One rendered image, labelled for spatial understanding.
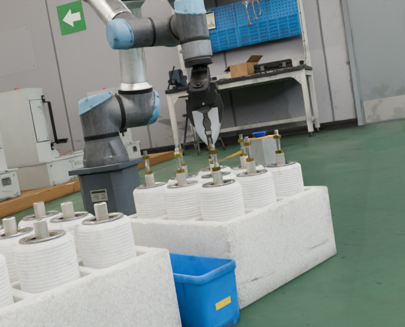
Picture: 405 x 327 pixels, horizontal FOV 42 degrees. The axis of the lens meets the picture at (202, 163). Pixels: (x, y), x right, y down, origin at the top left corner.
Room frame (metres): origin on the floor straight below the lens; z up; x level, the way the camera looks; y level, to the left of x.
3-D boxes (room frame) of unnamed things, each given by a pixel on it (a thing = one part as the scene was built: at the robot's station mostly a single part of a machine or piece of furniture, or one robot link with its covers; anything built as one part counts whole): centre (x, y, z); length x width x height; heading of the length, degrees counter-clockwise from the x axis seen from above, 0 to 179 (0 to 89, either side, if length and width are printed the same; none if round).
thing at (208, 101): (1.34, -0.03, 0.48); 0.09 x 0.08 x 0.12; 172
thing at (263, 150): (1.57, -0.18, 0.16); 0.07 x 0.07 x 0.31; 45
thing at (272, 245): (1.31, -0.03, 0.09); 0.39 x 0.39 x 0.18; 45
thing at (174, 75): (6.01, 0.13, 0.87); 0.41 x 0.17 x 0.25; 160
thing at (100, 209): (0.93, 0.19, 0.26); 0.02 x 0.02 x 0.03
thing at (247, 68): (6.17, -0.66, 0.87); 0.40 x 0.30 x 0.23; 56
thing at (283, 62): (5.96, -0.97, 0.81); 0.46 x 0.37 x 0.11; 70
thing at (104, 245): (0.93, 0.19, 0.16); 0.10 x 0.10 x 0.18
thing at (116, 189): (1.73, 0.31, 0.15); 0.19 x 0.19 x 0.30; 70
